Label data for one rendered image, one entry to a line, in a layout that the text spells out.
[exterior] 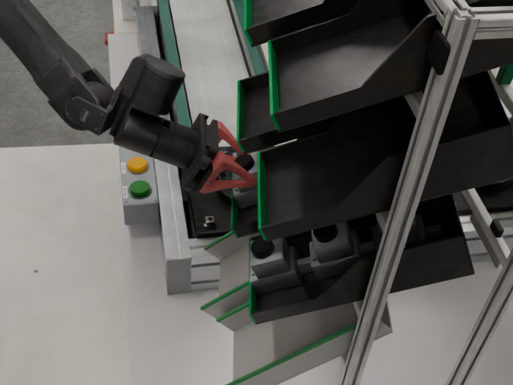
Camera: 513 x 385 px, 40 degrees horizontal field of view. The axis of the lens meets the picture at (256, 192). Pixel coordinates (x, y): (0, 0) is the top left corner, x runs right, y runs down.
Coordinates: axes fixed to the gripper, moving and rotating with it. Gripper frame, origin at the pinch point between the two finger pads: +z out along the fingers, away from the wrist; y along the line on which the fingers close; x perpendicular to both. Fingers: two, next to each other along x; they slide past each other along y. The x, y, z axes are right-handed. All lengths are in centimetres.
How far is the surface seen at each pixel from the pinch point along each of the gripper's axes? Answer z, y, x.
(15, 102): -23, 181, 144
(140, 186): -4.5, 26.1, 32.2
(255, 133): -4.5, -4.6, -9.5
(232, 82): 16, 69, 28
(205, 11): 11, 102, 30
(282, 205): -2.5, -18.0, -10.4
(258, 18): -11.6, -3.0, -23.5
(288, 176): -1.7, -13.5, -11.3
